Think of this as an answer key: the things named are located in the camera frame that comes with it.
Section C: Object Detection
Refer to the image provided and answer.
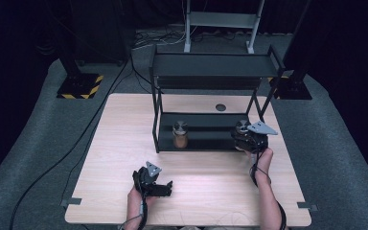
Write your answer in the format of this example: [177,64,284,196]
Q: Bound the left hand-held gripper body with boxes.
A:
[131,160,163,196]

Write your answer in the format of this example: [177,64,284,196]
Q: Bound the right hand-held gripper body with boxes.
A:
[240,121,279,154]

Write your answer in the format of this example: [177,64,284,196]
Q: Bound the brown can with silver lid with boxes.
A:
[172,120,190,150]
[235,119,251,135]

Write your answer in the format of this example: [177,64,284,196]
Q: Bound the black two-tier metal shelf rack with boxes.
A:
[149,43,287,155]

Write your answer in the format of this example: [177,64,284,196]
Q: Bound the person's right hand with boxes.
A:
[244,147,275,177]

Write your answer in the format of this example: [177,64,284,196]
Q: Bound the person's left hand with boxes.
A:
[126,186,158,214]

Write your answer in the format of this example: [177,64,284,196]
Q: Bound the grey tape piece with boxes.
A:
[296,201,319,212]
[59,196,83,209]

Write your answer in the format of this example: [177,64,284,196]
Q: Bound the black stand base, yellow stripes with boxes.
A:
[56,72,104,100]

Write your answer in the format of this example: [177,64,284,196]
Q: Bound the grey metal stand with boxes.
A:
[183,0,265,55]

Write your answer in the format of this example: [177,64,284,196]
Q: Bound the black cabinet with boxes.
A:
[69,0,137,67]

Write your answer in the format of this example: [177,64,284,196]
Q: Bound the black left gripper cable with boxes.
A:
[118,194,150,230]

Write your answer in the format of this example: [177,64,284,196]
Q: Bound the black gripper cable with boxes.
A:
[118,194,150,230]
[249,149,288,230]

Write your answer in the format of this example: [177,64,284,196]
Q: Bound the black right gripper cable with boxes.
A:
[249,149,288,230]

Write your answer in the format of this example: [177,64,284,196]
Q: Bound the thin black floor cable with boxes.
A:
[58,71,135,205]

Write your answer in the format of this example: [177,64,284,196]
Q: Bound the thick black floor cable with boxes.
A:
[9,58,134,230]

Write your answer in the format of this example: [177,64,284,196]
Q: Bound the tangle of cables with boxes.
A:
[131,28,190,51]

